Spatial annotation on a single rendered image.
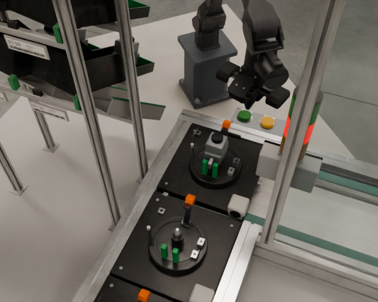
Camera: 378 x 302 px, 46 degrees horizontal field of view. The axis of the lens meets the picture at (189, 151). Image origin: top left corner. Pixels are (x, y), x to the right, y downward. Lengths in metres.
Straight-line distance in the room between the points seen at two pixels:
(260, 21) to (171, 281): 0.60
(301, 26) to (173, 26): 1.71
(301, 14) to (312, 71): 2.86
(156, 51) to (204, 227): 0.84
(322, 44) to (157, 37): 1.20
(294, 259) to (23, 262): 0.69
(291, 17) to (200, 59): 2.18
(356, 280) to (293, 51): 2.25
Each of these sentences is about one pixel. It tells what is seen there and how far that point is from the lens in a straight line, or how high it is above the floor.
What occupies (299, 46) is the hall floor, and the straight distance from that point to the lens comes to 3.25.
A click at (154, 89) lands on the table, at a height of 0.86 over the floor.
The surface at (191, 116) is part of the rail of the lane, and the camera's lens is 1.35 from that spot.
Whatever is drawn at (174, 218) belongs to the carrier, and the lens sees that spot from 1.10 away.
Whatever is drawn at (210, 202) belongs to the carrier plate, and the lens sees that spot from 1.15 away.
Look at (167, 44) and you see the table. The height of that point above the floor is 0.86.
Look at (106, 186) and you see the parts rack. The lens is 1.08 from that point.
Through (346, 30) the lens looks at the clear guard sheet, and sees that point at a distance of 0.66.
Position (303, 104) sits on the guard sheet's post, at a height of 1.42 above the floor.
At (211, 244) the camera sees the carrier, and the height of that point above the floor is 0.97.
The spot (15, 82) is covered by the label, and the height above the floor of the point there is 1.33.
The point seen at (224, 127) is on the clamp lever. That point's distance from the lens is 1.18.
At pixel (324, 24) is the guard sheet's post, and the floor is 1.57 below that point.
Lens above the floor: 1.94
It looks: 51 degrees down
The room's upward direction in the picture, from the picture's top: straight up
